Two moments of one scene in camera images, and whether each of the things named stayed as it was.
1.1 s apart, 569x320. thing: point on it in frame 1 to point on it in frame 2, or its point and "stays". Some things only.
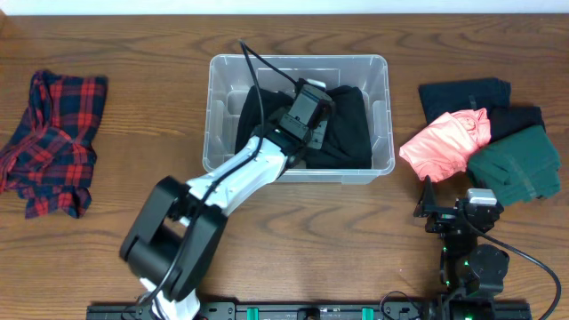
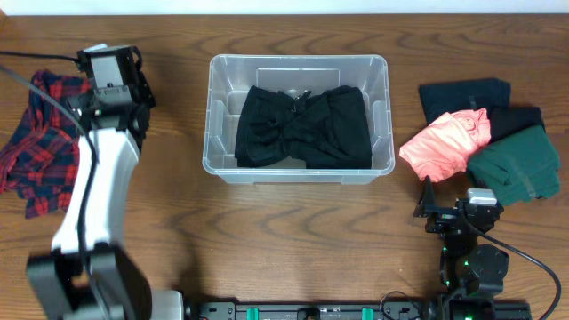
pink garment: [443, 149] stays
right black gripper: [442, 219] stays
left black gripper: [318, 134] to [145, 94]
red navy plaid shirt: [51, 157] stays
